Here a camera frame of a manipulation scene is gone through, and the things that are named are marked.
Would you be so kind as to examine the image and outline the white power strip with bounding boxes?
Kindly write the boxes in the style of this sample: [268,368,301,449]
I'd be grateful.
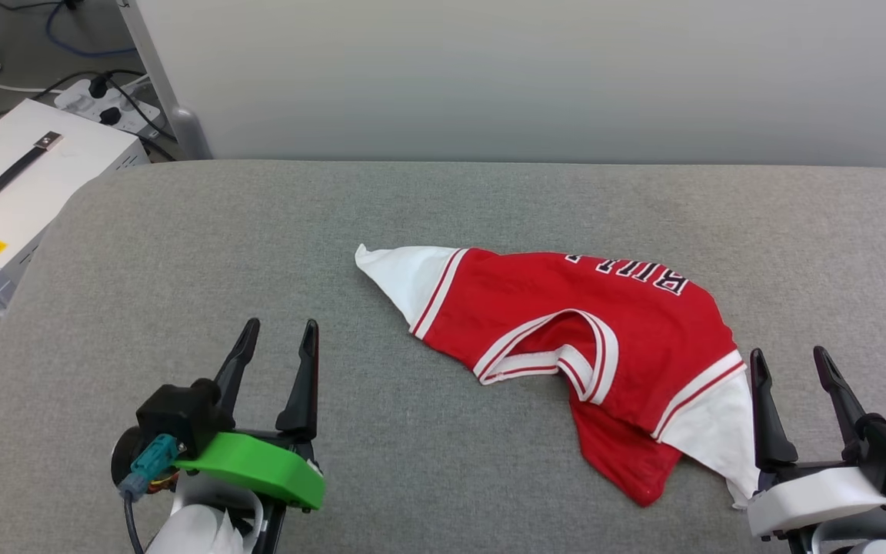
[54,76,162,139]

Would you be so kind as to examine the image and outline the black strap handle metal ends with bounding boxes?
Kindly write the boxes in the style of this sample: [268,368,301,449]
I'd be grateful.
[0,131,65,219]

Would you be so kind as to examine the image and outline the black floor cable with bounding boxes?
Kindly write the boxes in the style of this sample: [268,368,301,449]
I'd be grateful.
[0,68,178,162]

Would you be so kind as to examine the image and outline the red white basketball jersey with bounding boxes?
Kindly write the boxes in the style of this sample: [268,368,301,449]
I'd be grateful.
[355,243,761,510]

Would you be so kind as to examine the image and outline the black cable with teal plug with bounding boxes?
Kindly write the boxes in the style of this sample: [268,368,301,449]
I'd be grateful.
[118,433,184,554]

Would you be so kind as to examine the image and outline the white partition panel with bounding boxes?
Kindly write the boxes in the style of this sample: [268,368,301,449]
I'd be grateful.
[134,0,886,173]

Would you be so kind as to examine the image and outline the blue floor cable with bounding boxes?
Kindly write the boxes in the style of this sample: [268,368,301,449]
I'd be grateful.
[45,0,138,59]

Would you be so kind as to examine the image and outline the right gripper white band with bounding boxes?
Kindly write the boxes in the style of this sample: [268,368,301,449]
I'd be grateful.
[747,345,886,539]

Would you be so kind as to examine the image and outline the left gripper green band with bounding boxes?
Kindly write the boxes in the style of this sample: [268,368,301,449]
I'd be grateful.
[174,318,327,512]

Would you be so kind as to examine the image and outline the grey metal partition leg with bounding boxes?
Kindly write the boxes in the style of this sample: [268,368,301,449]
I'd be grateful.
[115,0,215,161]

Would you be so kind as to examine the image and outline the white equipment box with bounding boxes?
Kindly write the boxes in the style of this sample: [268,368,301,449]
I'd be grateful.
[0,98,151,313]

